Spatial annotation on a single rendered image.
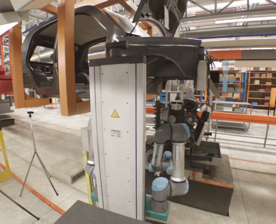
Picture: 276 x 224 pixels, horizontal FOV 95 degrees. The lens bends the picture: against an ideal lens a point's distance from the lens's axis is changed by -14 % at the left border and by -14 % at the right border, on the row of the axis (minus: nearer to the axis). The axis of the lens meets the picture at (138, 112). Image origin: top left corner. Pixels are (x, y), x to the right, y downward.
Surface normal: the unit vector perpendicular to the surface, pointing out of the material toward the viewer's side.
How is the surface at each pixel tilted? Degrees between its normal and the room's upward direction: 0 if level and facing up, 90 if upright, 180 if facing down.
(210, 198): 90
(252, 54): 90
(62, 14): 90
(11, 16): 90
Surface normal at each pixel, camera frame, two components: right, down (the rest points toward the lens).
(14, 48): 0.89, 0.07
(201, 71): -0.44, 0.18
